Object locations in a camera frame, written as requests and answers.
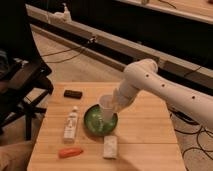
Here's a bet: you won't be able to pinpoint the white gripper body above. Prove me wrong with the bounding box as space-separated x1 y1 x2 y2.
112 89 133 112

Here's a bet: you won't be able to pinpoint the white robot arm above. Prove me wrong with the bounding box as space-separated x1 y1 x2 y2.
112 59 213 130

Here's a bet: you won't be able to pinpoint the green ceramic bowl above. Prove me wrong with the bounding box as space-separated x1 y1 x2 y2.
84 104 118 136

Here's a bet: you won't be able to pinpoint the white folded sponge cloth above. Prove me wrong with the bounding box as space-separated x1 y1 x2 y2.
103 135 118 159

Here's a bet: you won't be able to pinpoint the black rectangular block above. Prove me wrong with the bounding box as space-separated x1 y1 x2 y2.
64 90 82 99

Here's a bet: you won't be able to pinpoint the white plastic bottle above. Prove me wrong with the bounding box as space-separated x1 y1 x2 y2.
63 106 78 143

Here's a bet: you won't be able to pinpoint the orange carrot toy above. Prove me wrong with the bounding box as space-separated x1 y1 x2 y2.
58 147 83 158

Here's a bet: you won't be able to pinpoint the white object on ledge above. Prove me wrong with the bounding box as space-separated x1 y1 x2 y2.
47 4 72 23

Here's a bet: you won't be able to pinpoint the black office chair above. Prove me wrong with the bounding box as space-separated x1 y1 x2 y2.
0 49 54 141

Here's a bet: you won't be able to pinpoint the black cable on floor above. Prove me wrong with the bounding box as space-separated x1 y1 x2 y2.
39 36 98 64

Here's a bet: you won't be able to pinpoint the black floor cables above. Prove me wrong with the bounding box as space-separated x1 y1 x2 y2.
169 109 213 171

